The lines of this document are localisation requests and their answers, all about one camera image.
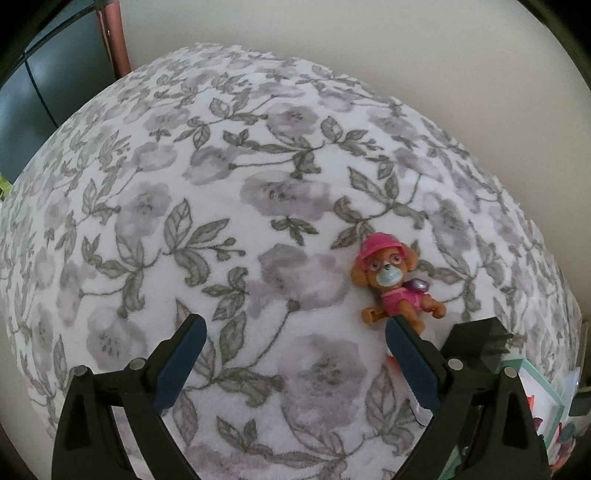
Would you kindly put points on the brown pink toy dog figure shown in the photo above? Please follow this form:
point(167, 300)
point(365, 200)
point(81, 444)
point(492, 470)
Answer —
point(392, 277)

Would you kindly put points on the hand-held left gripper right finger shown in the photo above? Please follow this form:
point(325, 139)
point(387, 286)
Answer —
point(411, 364)

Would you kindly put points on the pink post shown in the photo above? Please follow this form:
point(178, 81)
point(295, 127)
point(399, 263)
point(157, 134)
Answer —
point(114, 37)

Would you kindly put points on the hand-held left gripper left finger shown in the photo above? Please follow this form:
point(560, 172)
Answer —
point(182, 364)

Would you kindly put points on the white tray with teal rim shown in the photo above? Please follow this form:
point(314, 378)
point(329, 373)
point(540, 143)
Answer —
point(540, 397)

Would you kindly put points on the black power adapter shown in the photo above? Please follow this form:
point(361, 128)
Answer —
point(475, 339)

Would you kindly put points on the dark teal cabinet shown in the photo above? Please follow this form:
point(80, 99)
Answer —
point(51, 83)

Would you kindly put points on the small red white tube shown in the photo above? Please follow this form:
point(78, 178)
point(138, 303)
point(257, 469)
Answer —
point(421, 413)

